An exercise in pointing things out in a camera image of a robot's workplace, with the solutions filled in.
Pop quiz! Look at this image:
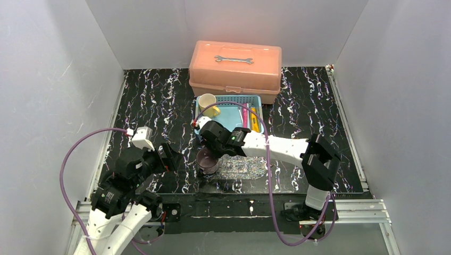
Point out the clear plastic tray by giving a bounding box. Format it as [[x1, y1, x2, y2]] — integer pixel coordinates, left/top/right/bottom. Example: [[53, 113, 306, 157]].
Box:
[[214, 155, 268, 180]]

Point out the purple mug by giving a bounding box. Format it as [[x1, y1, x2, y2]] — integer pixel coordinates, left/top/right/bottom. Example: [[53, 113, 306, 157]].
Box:
[[196, 148, 220, 174]]

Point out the light blue plastic basket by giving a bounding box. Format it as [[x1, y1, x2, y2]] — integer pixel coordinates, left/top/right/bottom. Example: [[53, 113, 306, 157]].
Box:
[[195, 95, 263, 133]]

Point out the yellow mug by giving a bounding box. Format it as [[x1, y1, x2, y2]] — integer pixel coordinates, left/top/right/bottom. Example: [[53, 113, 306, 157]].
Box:
[[198, 93, 221, 118]]

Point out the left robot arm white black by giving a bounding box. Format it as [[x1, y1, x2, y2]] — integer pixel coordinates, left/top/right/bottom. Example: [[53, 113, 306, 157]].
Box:
[[75, 143, 183, 254]]

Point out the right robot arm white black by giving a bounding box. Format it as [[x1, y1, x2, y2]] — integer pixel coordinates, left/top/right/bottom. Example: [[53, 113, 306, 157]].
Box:
[[195, 117, 341, 221]]

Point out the pink toothpaste tube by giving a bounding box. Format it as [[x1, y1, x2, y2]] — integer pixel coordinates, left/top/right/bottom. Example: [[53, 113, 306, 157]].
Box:
[[241, 107, 249, 129]]

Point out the yellow toothpaste tube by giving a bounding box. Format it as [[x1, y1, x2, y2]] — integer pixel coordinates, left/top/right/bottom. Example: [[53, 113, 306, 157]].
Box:
[[250, 107, 261, 133]]

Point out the orange plastic toolbox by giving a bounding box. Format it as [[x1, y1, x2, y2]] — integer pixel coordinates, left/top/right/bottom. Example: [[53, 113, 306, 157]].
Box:
[[189, 40, 282, 104]]

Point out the silver open-end wrench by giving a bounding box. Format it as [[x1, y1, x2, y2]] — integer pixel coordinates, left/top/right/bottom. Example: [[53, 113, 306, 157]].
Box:
[[214, 55, 254, 64]]

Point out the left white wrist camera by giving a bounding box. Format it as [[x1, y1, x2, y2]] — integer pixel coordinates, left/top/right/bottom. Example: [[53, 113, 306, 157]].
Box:
[[126, 126, 155, 151]]

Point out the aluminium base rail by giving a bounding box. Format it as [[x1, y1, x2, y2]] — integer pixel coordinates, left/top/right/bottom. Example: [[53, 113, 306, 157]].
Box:
[[66, 200, 400, 255]]

